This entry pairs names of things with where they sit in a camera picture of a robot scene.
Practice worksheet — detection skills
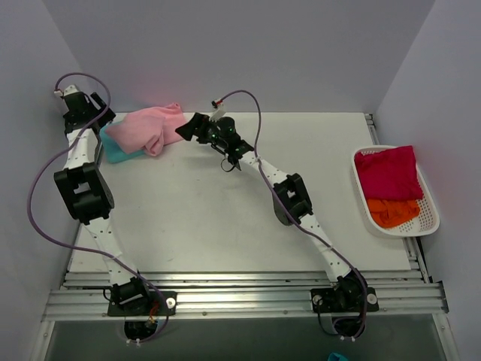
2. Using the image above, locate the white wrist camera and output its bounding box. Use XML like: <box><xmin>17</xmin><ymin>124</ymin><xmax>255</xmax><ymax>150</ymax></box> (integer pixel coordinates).
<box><xmin>53</xmin><ymin>84</ymin><xmax>80</xmax><ymax>99</ymax></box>
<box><xmin>210</xmin><ymin>99</ymin><xmax>225</xmax><ymax>122</ymax></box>

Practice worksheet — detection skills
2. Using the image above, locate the teal object at bottom edge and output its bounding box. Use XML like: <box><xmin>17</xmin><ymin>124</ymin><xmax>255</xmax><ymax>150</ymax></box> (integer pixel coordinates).
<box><xmin>327</xmin><ymin>352</ymin><xmax>347</xmax><ymax>361</ymax></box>

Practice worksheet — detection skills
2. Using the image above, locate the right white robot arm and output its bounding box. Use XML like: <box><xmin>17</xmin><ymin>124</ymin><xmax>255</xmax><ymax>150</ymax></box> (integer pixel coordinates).
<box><xmin>175</xmin><ymin>113</ymin><xmax>368</xmax><ymax>311</ymax></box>

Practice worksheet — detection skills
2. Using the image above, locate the red t-shirt in basket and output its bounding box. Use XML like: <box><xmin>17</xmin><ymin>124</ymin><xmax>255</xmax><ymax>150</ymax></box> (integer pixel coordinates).
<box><xmin>354</xmin><ymin>146</ymin><xmax>423</xmax><ymax>201</ymax></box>

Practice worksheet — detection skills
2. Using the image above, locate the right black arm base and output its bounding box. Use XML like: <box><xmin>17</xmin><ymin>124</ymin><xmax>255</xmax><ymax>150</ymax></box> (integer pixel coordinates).
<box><xmin>310</xmin><ymin>275</ymin><xmax>380</xmax><ymax>341</ymax></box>

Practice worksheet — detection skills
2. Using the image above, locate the black loop cable right gripper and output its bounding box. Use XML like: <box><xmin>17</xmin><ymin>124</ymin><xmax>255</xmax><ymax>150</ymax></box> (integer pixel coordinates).
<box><xmin>219</xmin><ymin>148</ymin><xmax>244</xmax><ymax>174</ymax></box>

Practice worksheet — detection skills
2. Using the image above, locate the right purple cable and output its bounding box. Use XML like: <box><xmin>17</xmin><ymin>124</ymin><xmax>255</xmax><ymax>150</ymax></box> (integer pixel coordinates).
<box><xmin>213</xmin><ymin>89</ymin><xmax>368</xmax><ymax>339</ymax></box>

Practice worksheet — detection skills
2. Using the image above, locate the purple cable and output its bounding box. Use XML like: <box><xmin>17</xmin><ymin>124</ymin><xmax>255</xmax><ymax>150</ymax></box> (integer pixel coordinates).
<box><xmin>213</xmin><ymin>89</ymin><xmax>368</xmax><ymax>339</ymax></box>
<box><xmin>26</xmin><ymin>71</ymin><xmax>170</xmax><ymax>344</ymax></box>

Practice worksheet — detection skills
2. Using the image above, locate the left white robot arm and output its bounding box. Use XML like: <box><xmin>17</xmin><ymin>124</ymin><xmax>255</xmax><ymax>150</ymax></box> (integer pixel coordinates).
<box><xmin>54</xmin><ymin>85</ymin><xmax>152</xmax><ymax>315</ymax></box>

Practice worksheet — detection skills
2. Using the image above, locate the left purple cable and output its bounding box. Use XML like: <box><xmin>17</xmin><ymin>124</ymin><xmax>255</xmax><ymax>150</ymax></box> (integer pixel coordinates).
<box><xmin>26</xmin><ymin>71</ymin><xmax>170</xmax><ymax>344</ymax></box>

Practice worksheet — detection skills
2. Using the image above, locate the white perforated plastic basket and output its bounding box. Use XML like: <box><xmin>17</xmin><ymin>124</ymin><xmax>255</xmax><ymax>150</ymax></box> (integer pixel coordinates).
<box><xmin>352</xmin><ymin>145</ymin><xmax>440</xmax><ymax>238</ymax></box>

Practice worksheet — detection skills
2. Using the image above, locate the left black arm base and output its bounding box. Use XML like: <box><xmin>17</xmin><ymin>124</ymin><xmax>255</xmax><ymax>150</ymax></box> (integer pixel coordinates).
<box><xmin>102</xmin><ymin>278</ymin><xmax>177</xmax><ymax>345</ymax></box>

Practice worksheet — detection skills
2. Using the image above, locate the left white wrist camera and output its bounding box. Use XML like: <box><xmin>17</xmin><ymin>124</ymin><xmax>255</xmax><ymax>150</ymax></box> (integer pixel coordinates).
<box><xmin>53</xmin><ymin>84</ymin><xmax>80</xmax><ymax>99</ymax></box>

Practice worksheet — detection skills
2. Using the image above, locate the folded teal t-shirt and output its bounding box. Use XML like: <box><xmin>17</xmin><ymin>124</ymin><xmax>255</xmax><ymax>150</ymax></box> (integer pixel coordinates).
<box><xmin>100</xmin><ymin>120</ymin><xmax>145</xmax><ymax>163</ymax></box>

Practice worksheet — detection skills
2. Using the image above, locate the orange t-shirt in basket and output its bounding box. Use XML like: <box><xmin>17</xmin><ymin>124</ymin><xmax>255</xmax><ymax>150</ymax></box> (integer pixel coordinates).
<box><xmin>368</xmin><ymin>199</ymin><xmax>420</xmax><ymax>229</ymax></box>

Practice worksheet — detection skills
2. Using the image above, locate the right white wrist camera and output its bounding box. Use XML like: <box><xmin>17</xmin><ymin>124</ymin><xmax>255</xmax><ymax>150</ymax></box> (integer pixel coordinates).
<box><xmin>210</xmin><ymin>99</ymin><xmax>225</xmax><ymax>122</ymax></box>

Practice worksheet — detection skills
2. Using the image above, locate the pink t-shirt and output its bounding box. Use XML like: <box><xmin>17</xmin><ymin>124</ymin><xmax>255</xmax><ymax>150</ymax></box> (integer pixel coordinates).
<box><xmin>103</xmin><ymin>102</ymin><xmax>187</xmax><ymax>157</ymax></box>

